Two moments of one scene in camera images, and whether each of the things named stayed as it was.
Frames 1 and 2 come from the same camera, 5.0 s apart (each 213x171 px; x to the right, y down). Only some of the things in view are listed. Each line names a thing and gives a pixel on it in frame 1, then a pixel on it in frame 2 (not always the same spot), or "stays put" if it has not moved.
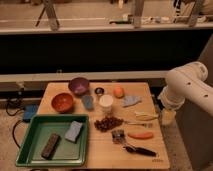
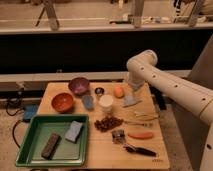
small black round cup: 99,91 stays put
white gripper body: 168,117 to 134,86
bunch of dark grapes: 107,123 stays put
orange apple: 118,92 stays put
